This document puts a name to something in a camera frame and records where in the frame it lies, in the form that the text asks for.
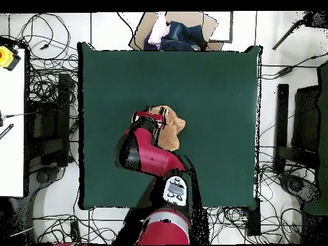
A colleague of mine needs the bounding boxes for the blue jeans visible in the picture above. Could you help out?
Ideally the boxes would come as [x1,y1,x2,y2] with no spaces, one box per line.
[160,20,208,51]

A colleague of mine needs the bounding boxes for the white pink garment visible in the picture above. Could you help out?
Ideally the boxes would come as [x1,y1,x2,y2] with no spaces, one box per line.
[147,12,171,48]

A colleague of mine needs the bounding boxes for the dark green tablecloth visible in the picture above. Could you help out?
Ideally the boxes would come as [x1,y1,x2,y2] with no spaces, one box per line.
[77,42,263,211]

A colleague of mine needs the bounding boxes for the white board grey frame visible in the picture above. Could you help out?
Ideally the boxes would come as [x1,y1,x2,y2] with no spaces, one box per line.
[204,11,234,44]

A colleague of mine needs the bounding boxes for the black equipment stand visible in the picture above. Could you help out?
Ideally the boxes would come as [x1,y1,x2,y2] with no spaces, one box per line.
[25,72,75,167]

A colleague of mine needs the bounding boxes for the black slotted strip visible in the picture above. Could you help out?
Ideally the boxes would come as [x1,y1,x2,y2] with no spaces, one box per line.
[0,123,14,140]

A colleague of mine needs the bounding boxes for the purple dotted garment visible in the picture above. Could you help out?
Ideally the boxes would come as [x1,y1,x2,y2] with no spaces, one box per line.
[143,33,161,51]

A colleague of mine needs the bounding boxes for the cable with black adapter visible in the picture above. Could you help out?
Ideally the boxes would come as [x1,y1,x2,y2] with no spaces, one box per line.
[261,52,328,80]

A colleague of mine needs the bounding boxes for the grey round base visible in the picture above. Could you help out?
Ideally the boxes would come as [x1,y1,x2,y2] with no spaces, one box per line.
[35,167,60,185]

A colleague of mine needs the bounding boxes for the black power strip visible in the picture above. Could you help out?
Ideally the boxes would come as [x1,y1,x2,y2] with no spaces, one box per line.
[246,198,261,236]

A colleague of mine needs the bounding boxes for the yellow emergency stop button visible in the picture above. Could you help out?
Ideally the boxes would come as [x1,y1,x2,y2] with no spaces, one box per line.
[0,45,22,72]

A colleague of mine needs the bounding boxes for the tan terry towel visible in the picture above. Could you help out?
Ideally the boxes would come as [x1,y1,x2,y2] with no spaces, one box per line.
[148,104,186,152]

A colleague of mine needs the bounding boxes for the black power brick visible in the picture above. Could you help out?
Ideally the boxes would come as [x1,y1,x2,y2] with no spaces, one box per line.
[69,220,82,244]

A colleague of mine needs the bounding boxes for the black cable tangle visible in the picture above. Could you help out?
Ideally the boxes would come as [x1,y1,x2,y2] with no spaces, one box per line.
[20,12,80,108]
[204,148,321,245]

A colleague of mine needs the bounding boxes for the black tripod leg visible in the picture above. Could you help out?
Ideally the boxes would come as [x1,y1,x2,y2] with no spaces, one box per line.
[272,10,328,51]

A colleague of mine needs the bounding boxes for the white desk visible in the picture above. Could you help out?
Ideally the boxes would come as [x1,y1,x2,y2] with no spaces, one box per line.
[0,48,26,197]

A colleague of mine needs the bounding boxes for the cardboard box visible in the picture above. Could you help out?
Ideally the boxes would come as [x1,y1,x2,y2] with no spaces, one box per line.
[128,11,224,51]

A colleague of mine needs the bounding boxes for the dark round base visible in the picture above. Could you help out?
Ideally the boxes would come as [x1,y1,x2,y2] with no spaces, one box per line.
[279,173,321,203]

